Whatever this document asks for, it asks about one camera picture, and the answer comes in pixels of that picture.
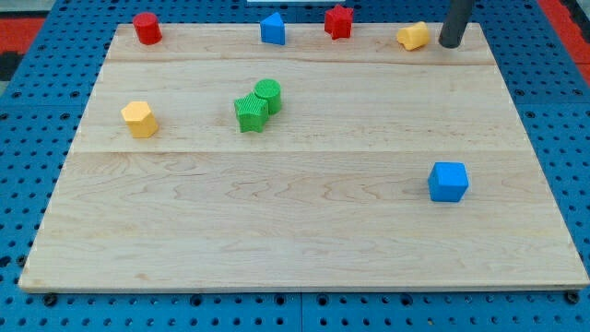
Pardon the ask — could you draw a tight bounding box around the blue cube block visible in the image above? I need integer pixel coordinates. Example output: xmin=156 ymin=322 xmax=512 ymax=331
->
xmin=428 ymin=161 xmax=469 ymax=203

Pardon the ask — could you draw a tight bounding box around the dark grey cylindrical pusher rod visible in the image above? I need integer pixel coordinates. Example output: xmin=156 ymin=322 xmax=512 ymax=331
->
xmin=439 ymin=0 xmax=475 ymax=49

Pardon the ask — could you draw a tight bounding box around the green cylinder block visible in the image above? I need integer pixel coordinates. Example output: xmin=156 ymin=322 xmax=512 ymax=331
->
xmin=254 ymin=78 xmax=282 ymax=115

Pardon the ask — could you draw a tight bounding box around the red cylinder block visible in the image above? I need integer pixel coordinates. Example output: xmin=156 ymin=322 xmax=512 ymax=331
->
xmin=132 ymin=12 xmax=162 ymax=45

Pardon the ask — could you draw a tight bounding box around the blue triangle block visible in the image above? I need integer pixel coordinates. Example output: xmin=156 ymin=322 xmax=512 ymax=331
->
xmin=259 ymin=12 xmax=286 ymax=45

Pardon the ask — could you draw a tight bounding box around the red star block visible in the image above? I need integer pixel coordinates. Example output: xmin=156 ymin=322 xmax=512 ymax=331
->
xmin=324 ymin=5 xmax=354 ymax=40

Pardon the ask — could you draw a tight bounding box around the light wooden board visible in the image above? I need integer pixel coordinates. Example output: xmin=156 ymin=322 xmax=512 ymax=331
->
xmin=19 ymin=23 xmax=589 ymax=293

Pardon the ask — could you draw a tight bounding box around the yellow heart block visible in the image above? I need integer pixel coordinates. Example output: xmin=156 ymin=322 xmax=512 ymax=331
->
xmin=396 ymin=21 xmax=431 ymax=51

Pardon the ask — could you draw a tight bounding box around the yellow hexagon block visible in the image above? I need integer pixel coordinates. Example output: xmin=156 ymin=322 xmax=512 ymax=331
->
xmin=121 ymin=101 xmax=159 ymax=138

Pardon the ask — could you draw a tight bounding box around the green star block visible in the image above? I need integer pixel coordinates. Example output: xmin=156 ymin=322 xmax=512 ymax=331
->
xmin=234 ymin=92 xmax=269 ymax=133

